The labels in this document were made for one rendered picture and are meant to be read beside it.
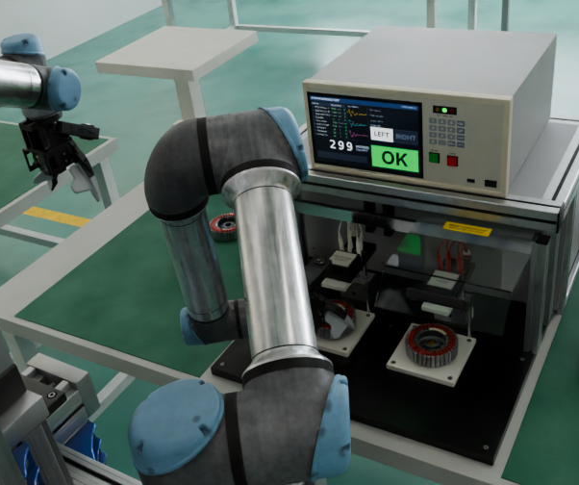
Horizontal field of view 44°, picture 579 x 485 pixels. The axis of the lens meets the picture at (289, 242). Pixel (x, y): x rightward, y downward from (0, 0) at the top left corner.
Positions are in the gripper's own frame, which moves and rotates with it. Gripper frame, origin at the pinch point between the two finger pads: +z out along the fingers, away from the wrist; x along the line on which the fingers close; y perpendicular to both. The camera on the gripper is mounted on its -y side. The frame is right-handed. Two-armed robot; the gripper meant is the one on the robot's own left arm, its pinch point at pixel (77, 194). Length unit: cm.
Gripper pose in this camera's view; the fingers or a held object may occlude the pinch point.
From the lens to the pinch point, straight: 164.7
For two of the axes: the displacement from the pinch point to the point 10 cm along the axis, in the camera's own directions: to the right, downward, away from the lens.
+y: -5.1, 5.2, -6.9
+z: 1.2, 8.3, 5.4
